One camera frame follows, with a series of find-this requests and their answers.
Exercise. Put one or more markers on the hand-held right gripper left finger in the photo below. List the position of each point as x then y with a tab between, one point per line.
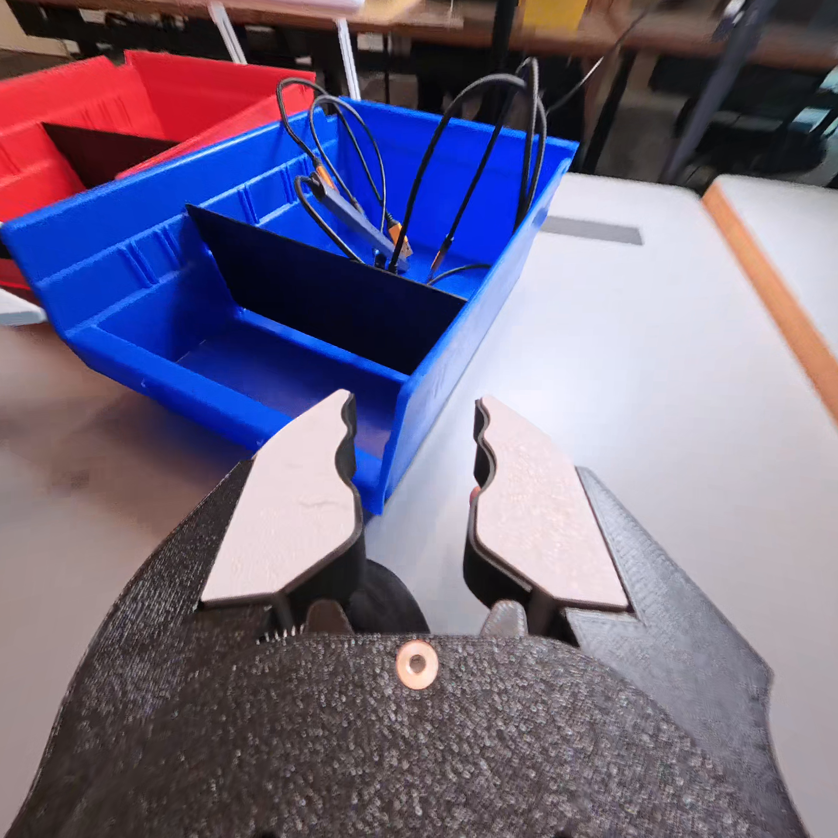
288	517

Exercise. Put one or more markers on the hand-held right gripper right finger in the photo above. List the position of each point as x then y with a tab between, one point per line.
543	524

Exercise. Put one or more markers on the blue plastic bin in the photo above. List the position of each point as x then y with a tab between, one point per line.
131	281

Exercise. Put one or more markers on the grey usb hub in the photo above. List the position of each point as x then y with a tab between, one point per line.
360	226

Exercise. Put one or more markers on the red plastic bin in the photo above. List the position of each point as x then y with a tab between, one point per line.
196	91

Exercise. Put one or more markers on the black bin divider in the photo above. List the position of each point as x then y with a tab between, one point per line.
327	294
98	150

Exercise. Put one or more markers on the white flat object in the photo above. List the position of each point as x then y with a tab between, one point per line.
19	308

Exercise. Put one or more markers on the wood-edged grey table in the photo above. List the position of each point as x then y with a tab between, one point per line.
785	229

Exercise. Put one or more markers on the wooden desk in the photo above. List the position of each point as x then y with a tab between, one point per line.
687	49

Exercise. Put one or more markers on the yellow box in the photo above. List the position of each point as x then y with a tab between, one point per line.
553	13

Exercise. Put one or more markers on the white metal frame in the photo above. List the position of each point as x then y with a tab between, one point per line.
227	33

